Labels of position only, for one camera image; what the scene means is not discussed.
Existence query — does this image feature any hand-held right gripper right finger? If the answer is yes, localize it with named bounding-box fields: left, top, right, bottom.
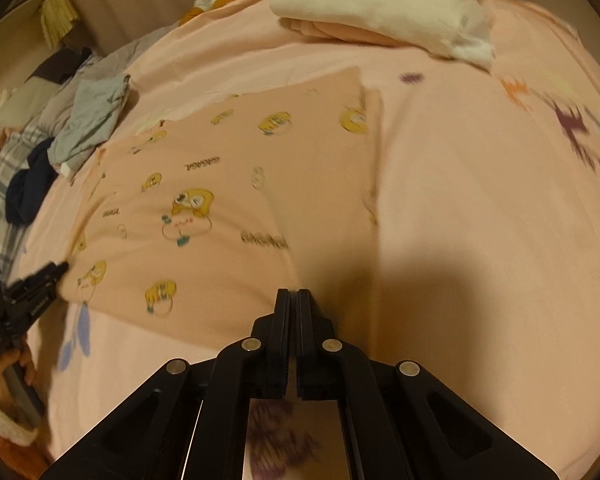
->
left=296, top=289, right=557, bottom=480

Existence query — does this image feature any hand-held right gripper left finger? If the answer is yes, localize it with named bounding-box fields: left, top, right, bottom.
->
left=40, top=288, right=293, bottom=480

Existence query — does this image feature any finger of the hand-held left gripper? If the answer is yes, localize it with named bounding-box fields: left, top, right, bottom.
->
left=7, top=260, right=71, bottom=301

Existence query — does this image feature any pink cartoon-print baby shirt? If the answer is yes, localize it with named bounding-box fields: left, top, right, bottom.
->
left=62, top=65, right=386, bottom=356

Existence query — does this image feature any person's left forearm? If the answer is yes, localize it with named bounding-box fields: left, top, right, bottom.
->
left=0, top=385, right=41, bottom=447

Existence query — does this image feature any person's left hand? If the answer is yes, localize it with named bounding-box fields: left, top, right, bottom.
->
left=0, top=341, right=37, bottom=413

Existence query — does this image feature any navy garment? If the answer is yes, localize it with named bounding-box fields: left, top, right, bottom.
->
left=5, top=139, right=61, bottom=226

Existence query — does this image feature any grey plaid quilt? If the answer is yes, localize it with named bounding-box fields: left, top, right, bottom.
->
left=0, top=125, right=46, bottom=281

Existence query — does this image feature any grey garment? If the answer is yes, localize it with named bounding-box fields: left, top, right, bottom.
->
left=47, top=74, right=132, bottom=181

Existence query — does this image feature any beige pillow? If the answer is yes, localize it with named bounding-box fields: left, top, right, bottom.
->
left=0, top=77, right=66, bottom=136

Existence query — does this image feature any pink animal-print bedsheet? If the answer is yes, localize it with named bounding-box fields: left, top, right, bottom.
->
left=10, top=0, right=600, bottom=480

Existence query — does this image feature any dark brown cloth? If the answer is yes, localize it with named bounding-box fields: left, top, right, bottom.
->
left=27, top=47, right=93, bottom=83

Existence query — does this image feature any grey bed sheet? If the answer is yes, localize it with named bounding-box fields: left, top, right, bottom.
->
left=45, top=25, right=181, bottom=126

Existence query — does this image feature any yellow tasselled cloth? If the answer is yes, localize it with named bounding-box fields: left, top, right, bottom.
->
left=40, top=0, right=81, bottom=51

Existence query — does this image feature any pink folded garment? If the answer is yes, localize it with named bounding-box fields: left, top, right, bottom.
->
left=279, top=16, right=401, bottom=47

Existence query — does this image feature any white folded garment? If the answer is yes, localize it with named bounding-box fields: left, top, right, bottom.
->
left=270, top=0, right=496, bottom=68

